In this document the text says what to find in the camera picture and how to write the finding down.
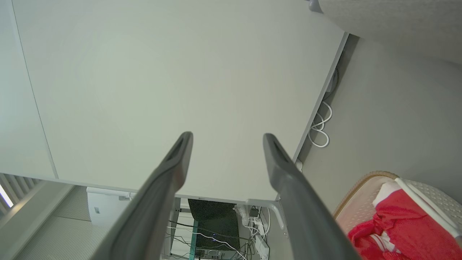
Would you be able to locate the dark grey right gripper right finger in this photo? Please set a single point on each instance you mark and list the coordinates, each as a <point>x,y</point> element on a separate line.
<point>303,209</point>

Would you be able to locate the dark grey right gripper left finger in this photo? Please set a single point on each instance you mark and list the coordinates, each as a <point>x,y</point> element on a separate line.
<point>151,202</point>

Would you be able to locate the red white-striped garment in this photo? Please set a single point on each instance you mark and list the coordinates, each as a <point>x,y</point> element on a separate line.
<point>408,224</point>

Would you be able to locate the grey panel leg with caster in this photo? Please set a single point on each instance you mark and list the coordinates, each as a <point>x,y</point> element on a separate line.
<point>276,211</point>

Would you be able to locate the white box cabinet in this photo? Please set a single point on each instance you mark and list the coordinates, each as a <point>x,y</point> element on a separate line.
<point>104,207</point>

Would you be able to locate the cream perforated laundry basket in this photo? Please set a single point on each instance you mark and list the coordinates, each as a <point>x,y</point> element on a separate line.
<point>355,209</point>

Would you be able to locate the white power strip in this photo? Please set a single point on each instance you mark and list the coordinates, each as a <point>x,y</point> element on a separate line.
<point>262,247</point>

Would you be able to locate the black computer tower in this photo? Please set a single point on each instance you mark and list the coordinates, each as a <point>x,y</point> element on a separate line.
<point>216,220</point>

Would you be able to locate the large white partition panel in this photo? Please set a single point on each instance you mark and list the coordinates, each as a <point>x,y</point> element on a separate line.
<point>173,72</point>

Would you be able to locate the grey curved panel leg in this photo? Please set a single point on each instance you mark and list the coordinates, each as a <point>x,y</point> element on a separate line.
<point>314,5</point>

